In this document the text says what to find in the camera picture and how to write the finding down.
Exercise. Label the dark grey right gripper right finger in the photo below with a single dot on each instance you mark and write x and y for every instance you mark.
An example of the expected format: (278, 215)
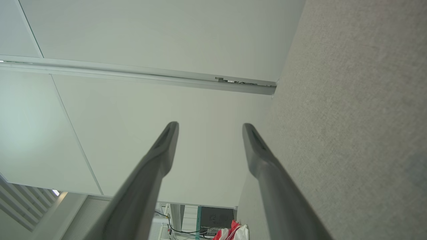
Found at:
(280, 200)

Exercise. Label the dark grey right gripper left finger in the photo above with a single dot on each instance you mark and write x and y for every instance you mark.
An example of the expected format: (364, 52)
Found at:
(140, 196)

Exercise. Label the red basketball jersey white trim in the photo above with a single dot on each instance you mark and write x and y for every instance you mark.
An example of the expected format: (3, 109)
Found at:
(230, 233)

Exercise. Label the dark monitor screen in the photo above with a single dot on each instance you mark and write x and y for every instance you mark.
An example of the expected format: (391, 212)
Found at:
(217, 218)

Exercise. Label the white slatted blind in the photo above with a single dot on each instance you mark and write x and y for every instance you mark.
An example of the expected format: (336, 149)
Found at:
(23, 206)

